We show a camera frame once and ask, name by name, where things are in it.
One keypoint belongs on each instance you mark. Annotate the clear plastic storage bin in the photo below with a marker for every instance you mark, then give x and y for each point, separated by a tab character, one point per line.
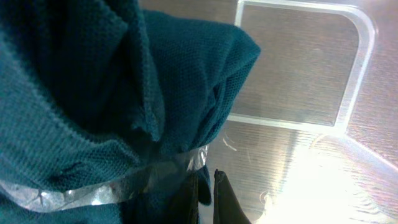
312	136

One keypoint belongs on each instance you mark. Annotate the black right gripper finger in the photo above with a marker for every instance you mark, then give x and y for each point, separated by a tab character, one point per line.
227	209

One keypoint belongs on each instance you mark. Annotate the teal taped garment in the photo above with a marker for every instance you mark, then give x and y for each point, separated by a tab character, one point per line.
107	110

